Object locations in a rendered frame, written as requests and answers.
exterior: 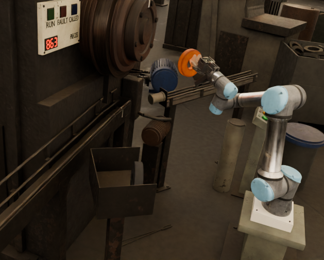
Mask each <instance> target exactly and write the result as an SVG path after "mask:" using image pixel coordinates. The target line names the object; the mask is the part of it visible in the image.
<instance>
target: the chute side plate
mask: <svg viewBox="0 0 324 260"><path fill-rule="evenodd" d="M122 113H123V117H122ZM129 113H131V102H130V103H129V104H128V105H127V106H126V107H124V108H123V109H122V110H121V111H120V112H118V113H117V114H116V115H115V116H114V117H113V118H112V119H111V120H110V121H109V122H108V123H107V124H106V125H105V126H104V127H103V128H102V129H101V130H100V131H99V132H98V133H97V134H96V135H95V136H94V137H93V138H92V139H91V140H90V141H89V142H88V143H87V144H85V145H84V146H83V147H82V148H81V149H80V150H79V151H78V152H77V153H76V154H75V155H74V156H73V157H72V158H71V159H70V160H69V161H68V162H67V163H66V164H65V165H64V166H63V167H62V168H61V169H60V170H59V171H58V172H57V173H56V174H55V175H54V176H53V177H52V178H51V179H50V180H49V181H48V182H47V183H46V184H45V185H44V186H43V187H42V188H41V189H40V190H39V191H38V192H37V193H36V194H35V195H34V196H33V197H32V198H31V199H30V200H29V201H28V202H27V203H26V204H25V205H24V206H23V207H22V208H21V209H20V210H19V211H18V212H17V213H15V214H14V215H13V216H12V217H11V218H10V219H9V220H8V221H7V222H6V223H5V224H4V225H3V226H2V227H1V228H0V253H1V252H2V251H3V250H4V249H5V248H6V247H7V246H8V245H9V244H10V242H11V241H12V240H13V239H14V238H15V237H16V236H17V235H18V233H19V232H20V231H21V230H22V229H23V228H24V227H25V226H26V225H27V224H28V223H29V222H30V221H31V220H32V219H33V218H34V216H35V215H36V214H37V213H38V212H39V211H40V210H41V209H42V208H43V207H44V206H45V205H46V204H47V203H48V202H49V201H50V199H51V198H52V197H53V196H54V195H55V194H56V193H57V192H58V191H59V184H60V183H61V182H62V181H63V180H64V179H65V178H66V177H67V181H68V180H69V179H70V178H71V177H72V176H73V175H74V174H75V173H76V172H77V171H78V170H79V169H80V168H81V166H82V165H83V164H84V163H85V162H86V161H87V160H88V159H89V158H90V149H91V148H99V147H100V146H101V145H102V144H103V143H104V142H105V141H106V140H107V139H108V138H109V137H110V136H111V135H112V133H113V132H114V131H115V130H116V129H117V128H119V127H120V126H121V125H122V124H123V123H124V122H125V116H126V115H128V114H129ZM129 117H130V115H129Z"/></svg>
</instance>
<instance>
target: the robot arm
mask: <svg viewBox="0 0 324 260"><path fill-rule="evenodd" d="M190 64H191V67H192V69H193V70H195V71H196V72H197V73H199V74H200V75H203V77H201V78H200V79H198V80H197V81H195V82H194V84H195V86H201V85H203V84H204V83H206V82H207V81H209V82H210V83H211V84H212V85H213V86H214V87H215V88H216V89H217V91H216V93H215V95H214V98H213V100H212V102H211V104H210V107H209V110H210V111H211V112H212V113H213V114H216V115H220V114H221V113H222V112H223V110H224V109H230V108H238V107H260V106H262V107H263V110H264V111H265V116H266V117H267V119H268V120H267V128H266V136H265V144H264V152H263V160H262V167H261V168H260V169H259V170H258V173H257V178H255V179H254V180H253V181H252V182H251V190H252V193H253V194H254V196H255V197H256V198H257V199H258V200H260V201H261V203H262V206H263V207H264V209H265V210H266V211H268V212H269V213H271V214H273V215H275V216H279V217H286V216H288V215H290V213H291V211H292V199H293V197H294V195H295V193H296V190H297V188H298V186H299V184H300V183H301V179H302V176H301V174H300V173H299V172H298V171H297V170H296V169H294V168H292V167H290V166H286V165H281V164H282V157H283V150H284V143H285V135H286V128H287V122H288V120H290V119H291V118H292V114H293V110H297V109H299V108H301V107H302V106H303V105H304V104H305V102H306V92H305V90H304V89H303V88H302V87H300V86H298V85H285V86H274V87H271V88H269V89H267V90H266V91H261V92H250V93H237V92H238V89H237V87H236V86H235V85H234V83H232V82H231V81H229V80H228V79H227V78H226V77H225V76H224V75H223V74H222V73H221V72H219V69H220V67H218V66H217V65H216V64H215V61H214V60H213V59H212V58H211V57H201V55H200V54H199V55H198V56H197V57H196V55H194V56H193V57H192V58H191V59H190Z"/></svg>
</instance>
